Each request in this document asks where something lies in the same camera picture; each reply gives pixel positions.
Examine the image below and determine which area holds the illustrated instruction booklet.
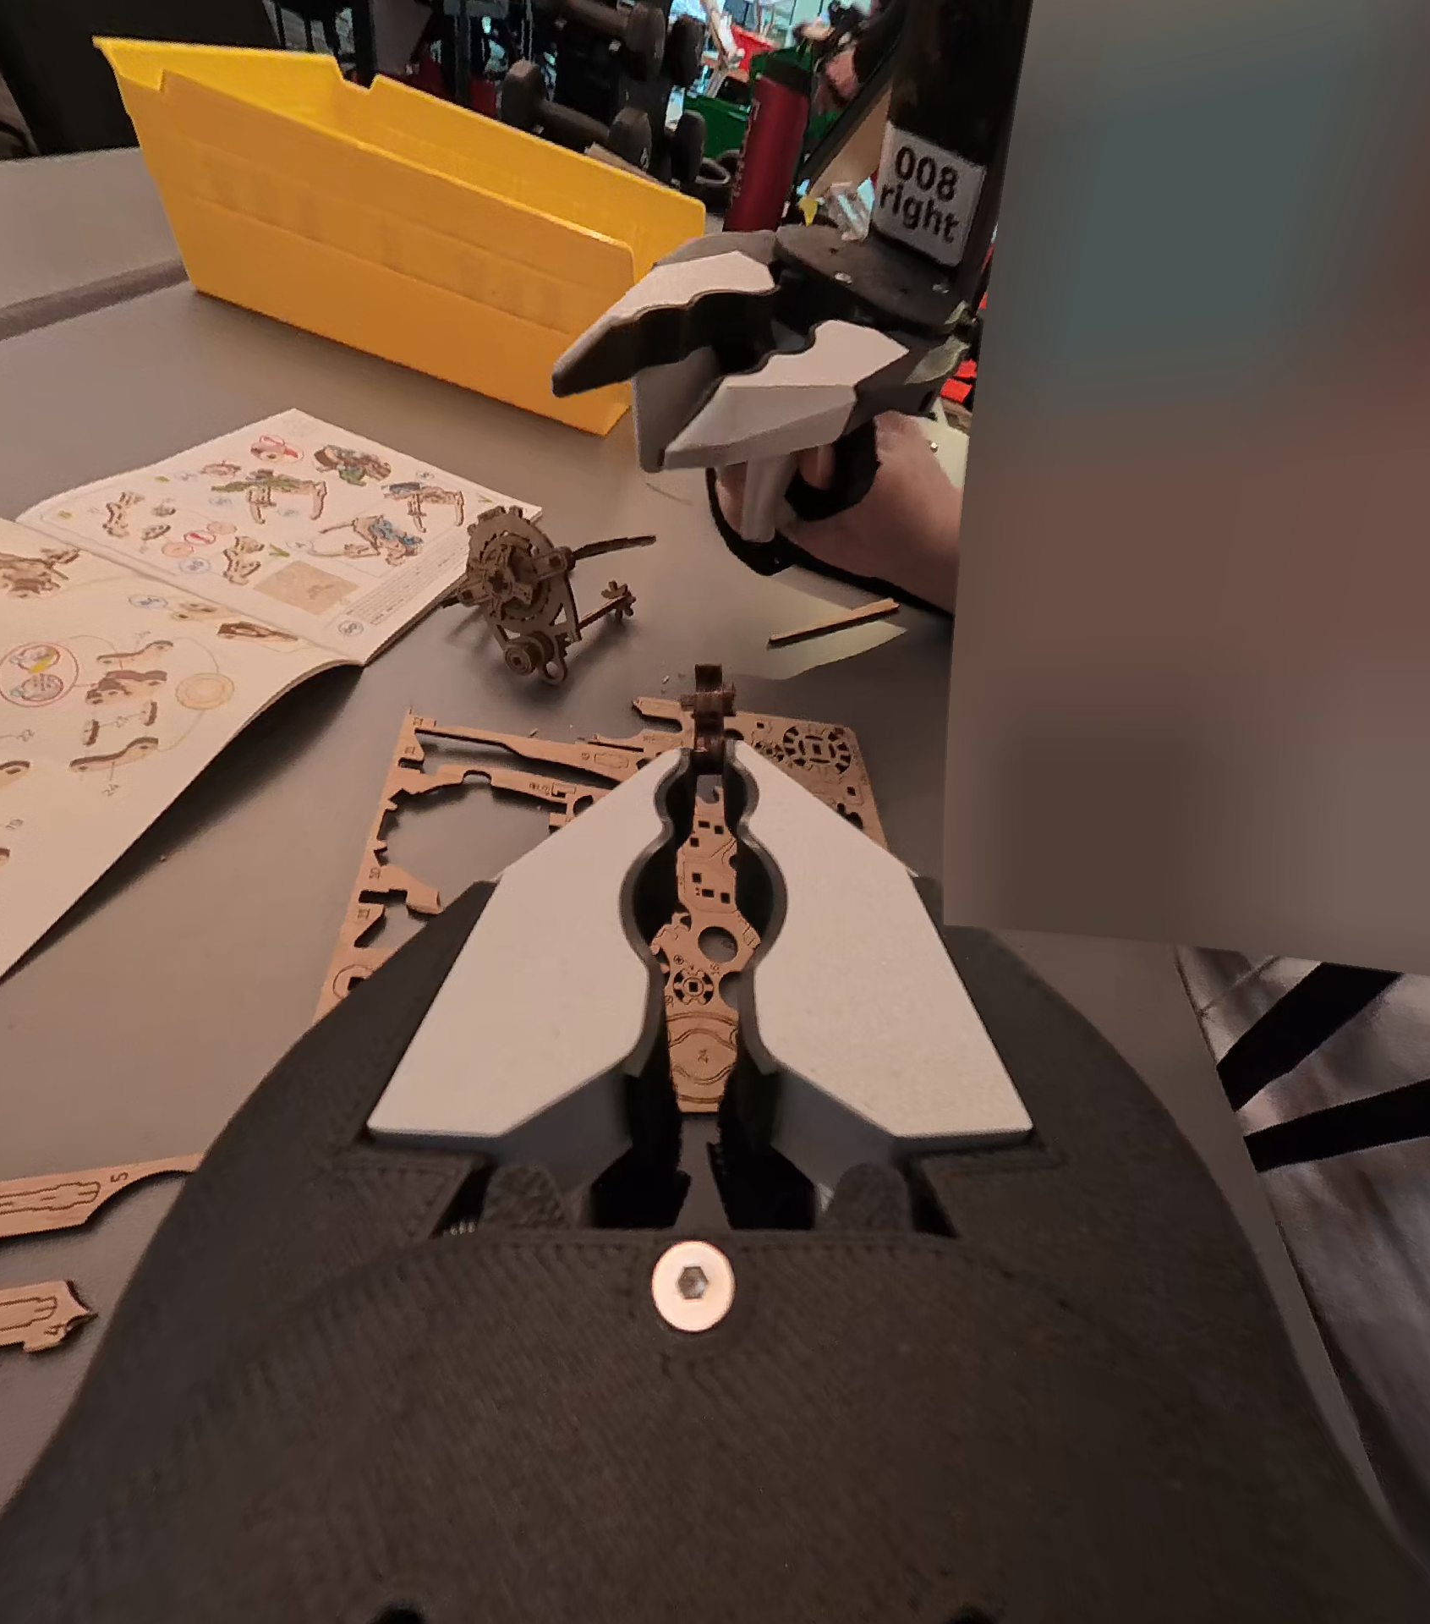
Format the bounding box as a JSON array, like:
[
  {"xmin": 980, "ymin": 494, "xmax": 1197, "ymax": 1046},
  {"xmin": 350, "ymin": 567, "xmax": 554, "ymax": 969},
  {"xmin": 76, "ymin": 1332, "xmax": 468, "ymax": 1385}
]
[{"xmin": 0, "ymin": 406, "xmax": 543, "ymax": 1015}]

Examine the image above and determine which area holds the person's right hand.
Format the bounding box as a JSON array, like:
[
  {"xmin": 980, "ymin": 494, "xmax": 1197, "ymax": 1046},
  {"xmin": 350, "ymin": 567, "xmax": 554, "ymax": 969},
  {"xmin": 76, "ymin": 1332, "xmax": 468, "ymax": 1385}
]
[{"xmin": 710, "ymin": 410, "xmax": 964, "ymax": 617}]

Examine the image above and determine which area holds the wooden parts sheet with cutout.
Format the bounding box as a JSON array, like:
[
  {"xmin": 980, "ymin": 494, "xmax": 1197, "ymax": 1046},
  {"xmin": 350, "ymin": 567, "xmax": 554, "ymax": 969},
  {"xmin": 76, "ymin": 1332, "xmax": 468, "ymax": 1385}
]
[{"xmin": 314, "ymin": 709, "xmax": 677, "ymax": 1023}]

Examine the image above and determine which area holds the wooden parts sheet with gears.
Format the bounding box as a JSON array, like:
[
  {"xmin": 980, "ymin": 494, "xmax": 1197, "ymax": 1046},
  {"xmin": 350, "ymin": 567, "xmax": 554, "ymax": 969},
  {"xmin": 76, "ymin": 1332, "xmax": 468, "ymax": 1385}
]
[{"xmin": 631, "ymin": 692, "xmax": 891, "ymax": 1121}]

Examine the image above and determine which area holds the wooden parts sheet strip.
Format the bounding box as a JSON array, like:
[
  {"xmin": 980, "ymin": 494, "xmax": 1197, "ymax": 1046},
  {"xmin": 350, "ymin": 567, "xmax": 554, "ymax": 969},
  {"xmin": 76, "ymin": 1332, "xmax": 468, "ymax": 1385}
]
[{"xmin": 0, "ymin": 1153, "xmax": 204, "ymax": 1368}]

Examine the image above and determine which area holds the green crate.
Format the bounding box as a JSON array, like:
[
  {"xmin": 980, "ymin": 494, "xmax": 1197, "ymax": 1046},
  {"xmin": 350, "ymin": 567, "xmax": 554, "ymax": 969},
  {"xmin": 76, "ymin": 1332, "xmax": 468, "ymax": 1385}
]
[{"xmin": 681, "ymin": 86, "xmax": 751, "ymax": 169}]

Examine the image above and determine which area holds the dark wooden gear model assembly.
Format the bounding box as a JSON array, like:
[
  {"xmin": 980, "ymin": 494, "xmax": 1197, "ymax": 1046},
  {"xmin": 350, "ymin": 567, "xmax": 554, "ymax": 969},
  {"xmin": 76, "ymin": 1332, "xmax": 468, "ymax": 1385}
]
[{"xmin": 440, "ymin": 502, "xmax": 657, "ymax": 688}]

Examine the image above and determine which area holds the black dumbbell rack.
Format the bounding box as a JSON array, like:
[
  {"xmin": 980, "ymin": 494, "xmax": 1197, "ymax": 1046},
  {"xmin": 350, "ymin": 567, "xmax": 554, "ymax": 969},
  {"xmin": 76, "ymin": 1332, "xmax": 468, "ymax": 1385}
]
[{"xmin": 495, "ymin": 47, "xmax": 718, "ymax": 195}]

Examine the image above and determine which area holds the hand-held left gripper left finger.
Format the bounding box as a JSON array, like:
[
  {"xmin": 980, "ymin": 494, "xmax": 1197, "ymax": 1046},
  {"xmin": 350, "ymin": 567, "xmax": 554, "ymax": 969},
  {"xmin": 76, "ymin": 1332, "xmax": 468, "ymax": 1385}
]
[{"xmin": 365, "ymin": 747, "xmax": 692, "ymax": 1196}]

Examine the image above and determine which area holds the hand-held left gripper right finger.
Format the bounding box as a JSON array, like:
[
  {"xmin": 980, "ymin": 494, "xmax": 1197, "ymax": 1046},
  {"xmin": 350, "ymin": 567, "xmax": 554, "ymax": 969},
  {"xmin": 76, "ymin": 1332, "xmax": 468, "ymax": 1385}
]
[{"xmin": 714, "ymin": 739, "xmax": 1033, "ymax": 1196}]

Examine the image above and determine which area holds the thin wooden stick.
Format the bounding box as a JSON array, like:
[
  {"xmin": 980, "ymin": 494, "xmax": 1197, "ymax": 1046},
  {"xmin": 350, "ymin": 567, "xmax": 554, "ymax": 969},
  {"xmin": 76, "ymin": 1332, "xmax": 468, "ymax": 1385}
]
[{"xmin": 767, "ymin": 597, "xmax": 903, "ymax": 646}]

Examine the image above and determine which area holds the yellow plastic bin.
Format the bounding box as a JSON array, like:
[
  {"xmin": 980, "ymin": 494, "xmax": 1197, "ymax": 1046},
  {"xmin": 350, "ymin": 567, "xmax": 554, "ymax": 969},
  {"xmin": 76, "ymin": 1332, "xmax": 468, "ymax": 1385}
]
[{"xmin": 90, "ymin": 35, "xmax": 708, "ymax": 437}]

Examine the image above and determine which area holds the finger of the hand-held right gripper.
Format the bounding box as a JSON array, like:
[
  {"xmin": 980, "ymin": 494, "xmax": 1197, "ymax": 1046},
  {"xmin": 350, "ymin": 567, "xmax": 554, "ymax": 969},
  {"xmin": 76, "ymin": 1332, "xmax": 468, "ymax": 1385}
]
[
  {"xmin": 549, "ymin": 232, "xmax": 795, "ymax": 398},
  {"xmin": 629, "ymin": 317, "xmax": 915, "ymax": 544}
]

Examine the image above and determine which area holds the small dark wooden part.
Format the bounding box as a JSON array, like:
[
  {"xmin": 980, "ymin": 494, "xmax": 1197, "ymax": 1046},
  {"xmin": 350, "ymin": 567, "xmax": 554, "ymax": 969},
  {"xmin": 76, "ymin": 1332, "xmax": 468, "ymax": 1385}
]
[{"xmin": 688, "ymin": 662, "xmax": 740, "ymax": 764}]

